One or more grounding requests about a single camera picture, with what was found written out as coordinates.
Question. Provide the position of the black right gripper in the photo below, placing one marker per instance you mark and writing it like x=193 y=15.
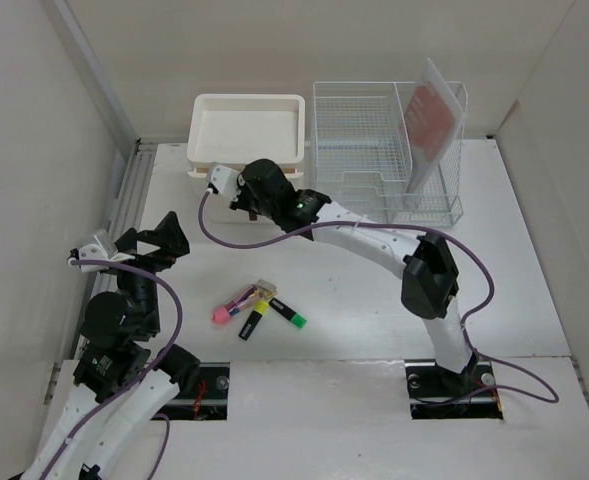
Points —
x=240 y=202

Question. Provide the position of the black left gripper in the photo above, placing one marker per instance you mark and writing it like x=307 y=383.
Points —
x=168 y=234

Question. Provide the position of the white three-drawer storage box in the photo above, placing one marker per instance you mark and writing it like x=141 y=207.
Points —
x=236 y=129

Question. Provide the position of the red booklet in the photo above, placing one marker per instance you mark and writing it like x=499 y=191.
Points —
x=433 y=119

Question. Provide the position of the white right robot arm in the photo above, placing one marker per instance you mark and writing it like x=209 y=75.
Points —
x=424 y=264

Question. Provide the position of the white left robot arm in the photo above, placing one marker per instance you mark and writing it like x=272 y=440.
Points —
x=118 y=385

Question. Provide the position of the yellow cap black highlighter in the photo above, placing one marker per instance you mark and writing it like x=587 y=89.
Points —
x=253 y=319

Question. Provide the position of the green cap black highlighter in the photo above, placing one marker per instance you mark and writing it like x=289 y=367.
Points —
x=287 y=313

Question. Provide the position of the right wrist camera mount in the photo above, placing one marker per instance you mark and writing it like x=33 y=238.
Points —
x=224 y=181

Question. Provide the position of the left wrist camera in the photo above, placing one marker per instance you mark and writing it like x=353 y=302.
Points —
x=97 y=252

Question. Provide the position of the aluminium frame rail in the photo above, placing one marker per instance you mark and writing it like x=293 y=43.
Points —
x=133 y=163

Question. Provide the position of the white wire mesh organizer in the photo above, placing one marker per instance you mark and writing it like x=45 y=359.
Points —
x=360 y=156

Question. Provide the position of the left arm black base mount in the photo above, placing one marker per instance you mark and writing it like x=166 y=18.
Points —
x=207 y=400

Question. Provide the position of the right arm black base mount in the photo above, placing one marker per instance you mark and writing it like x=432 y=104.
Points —
x=438 y=394

